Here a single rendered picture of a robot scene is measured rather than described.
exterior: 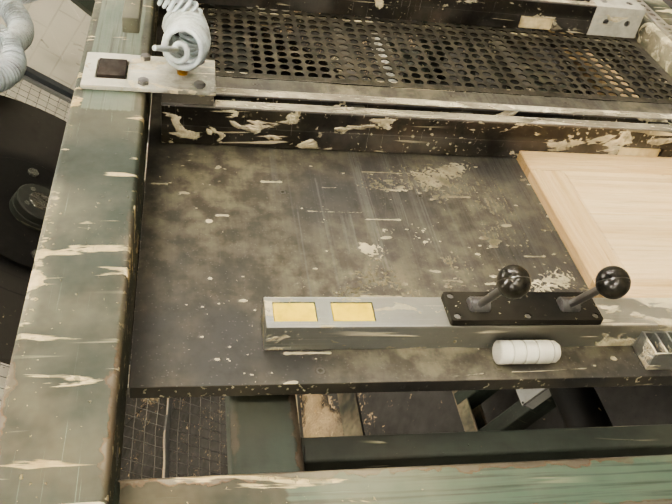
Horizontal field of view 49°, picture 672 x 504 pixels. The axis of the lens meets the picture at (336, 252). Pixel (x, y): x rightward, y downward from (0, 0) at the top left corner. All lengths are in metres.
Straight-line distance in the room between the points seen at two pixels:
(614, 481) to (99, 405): 0.50
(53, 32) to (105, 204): 6.09
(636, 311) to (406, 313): 0.31
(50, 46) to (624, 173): 6.12
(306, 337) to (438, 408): 2.31
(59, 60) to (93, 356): 6.41
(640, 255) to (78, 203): 0.78
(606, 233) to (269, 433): 0.61
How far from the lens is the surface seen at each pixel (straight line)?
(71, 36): 6.96
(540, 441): 0.95
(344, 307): 0.88
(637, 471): 0.84
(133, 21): 0.96
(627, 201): 1.28
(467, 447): 0.91
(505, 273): 0.82
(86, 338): 0.76
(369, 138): 1.21
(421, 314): 0.90
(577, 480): 0.80
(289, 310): 0.87
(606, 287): 0.87
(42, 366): 0.74
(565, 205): 1.21
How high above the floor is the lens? 2.11
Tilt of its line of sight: 30 degrees down
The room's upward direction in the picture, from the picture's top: 63 degrees counter-clockwise
